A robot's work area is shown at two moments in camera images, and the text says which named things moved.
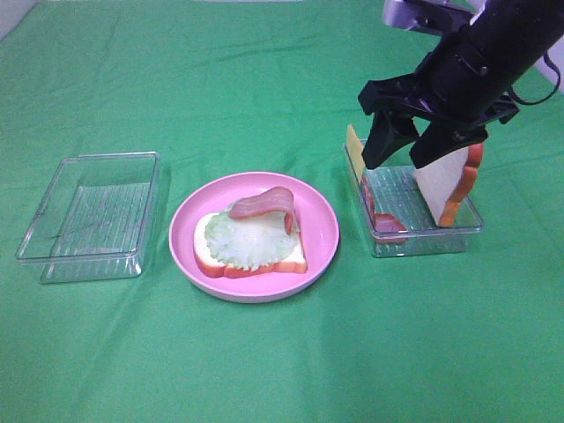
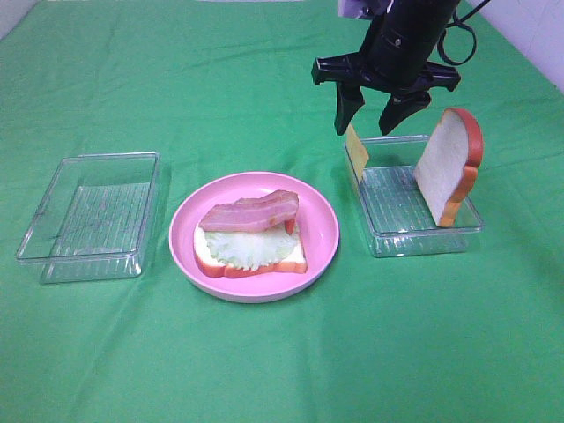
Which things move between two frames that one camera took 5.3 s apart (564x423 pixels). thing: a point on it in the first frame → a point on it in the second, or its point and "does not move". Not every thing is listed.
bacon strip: (386, 226) → (251, 213)
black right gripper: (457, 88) → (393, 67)
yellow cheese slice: (355, 148) does not move
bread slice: (293, 263) does not move
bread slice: (448, 181) does not move
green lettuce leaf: (249, 243) does not move
